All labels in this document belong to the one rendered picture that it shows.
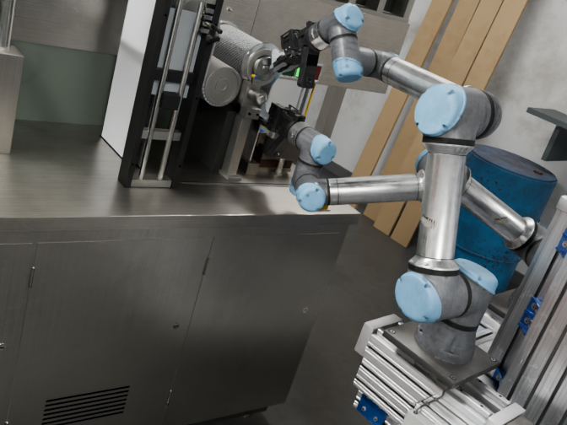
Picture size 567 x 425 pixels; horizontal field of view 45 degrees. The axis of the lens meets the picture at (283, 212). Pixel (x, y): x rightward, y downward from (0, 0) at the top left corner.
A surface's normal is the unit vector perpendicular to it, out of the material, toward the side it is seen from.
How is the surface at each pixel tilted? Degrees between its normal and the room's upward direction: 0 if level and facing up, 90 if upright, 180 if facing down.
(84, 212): 0
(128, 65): 90
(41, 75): 90
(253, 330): 90
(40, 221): 90
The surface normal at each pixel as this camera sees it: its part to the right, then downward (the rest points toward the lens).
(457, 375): 0.29, -0.89
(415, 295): -0.79, 0.14
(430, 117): -0.76, -0.13
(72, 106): 0.55, 0.47
